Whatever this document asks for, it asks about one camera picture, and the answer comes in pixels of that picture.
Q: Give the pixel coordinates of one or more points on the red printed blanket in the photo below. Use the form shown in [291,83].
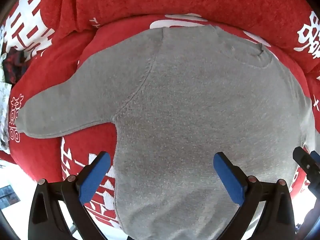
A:
[47,80]

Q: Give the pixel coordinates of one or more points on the grey knit sweater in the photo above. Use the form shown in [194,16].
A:
[187,105]

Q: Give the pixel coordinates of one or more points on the white floral cloth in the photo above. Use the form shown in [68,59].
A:
[3,92]

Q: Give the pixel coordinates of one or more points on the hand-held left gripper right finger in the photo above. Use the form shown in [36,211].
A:
[228,177]

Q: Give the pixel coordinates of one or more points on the dark red patterned cloth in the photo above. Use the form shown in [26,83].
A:
[13,65]

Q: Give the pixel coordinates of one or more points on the dark rectangular object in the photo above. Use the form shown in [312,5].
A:
[8,196]

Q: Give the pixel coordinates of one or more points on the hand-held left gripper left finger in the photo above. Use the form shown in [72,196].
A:
[96,172]

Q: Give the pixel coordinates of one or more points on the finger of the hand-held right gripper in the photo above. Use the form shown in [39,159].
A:
[306,161]

